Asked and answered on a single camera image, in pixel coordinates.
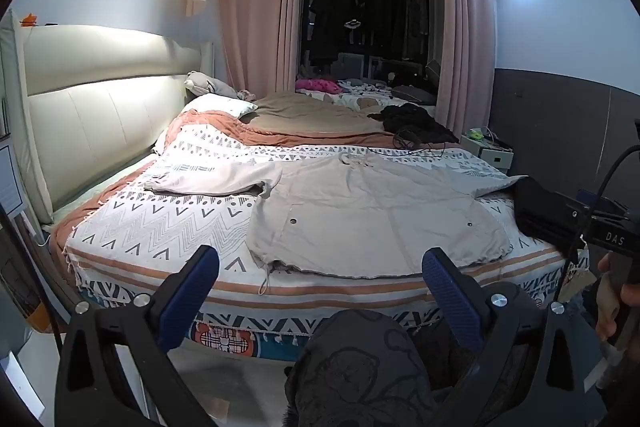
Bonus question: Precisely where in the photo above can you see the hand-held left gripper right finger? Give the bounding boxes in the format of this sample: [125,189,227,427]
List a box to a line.
[421,248,598,427]

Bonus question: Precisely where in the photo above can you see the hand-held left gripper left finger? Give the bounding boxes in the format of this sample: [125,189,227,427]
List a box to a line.
[54,245,221,427]

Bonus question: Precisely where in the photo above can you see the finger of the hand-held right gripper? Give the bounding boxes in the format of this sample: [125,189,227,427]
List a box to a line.
[514,178,591,239]

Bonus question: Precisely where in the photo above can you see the beige hooded jacket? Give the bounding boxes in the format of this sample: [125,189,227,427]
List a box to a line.
[145,152,531,295]

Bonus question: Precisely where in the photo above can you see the black clothes pile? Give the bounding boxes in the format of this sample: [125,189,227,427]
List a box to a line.
[370,103,460,145]

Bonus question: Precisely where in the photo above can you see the dark hanging clothes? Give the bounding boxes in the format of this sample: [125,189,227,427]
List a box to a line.
[307,0,431,65]

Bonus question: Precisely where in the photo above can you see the person's right hand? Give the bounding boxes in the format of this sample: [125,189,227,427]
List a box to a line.
[595,253,640,343]

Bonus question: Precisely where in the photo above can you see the colourful printed bed sheet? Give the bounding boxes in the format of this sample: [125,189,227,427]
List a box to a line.
[185,312,451,363]

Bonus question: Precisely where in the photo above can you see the white nightstand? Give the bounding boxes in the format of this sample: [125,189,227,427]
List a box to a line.
[460,129,515,172]

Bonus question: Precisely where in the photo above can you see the white patterned blanket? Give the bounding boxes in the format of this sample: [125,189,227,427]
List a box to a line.
[52,124,576,308]

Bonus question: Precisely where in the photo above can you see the person's leg dark printed pants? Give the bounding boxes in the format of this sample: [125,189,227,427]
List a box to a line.
[284,309,441,427]

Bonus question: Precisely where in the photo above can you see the grey pillow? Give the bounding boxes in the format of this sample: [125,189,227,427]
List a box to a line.
[390,86,438,105]

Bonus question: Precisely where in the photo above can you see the white pillow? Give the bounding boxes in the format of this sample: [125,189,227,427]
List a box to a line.
[180,94,258,118]

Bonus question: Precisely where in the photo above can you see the cream padded headboard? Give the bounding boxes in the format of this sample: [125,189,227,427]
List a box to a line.
[0,9,216,228]

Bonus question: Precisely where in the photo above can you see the grey plush toy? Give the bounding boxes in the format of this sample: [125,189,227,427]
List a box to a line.
[184,71,238,98]

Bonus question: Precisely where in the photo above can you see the tan and rust quilt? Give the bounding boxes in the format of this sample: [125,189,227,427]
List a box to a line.
[152,91,441,158]

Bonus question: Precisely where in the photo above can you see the pink cloth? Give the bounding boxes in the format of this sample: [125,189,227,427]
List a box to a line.
[295,77,343,94]

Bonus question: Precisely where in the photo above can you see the thin black cable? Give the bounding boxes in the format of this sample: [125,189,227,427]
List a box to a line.
[367,129,448,158]

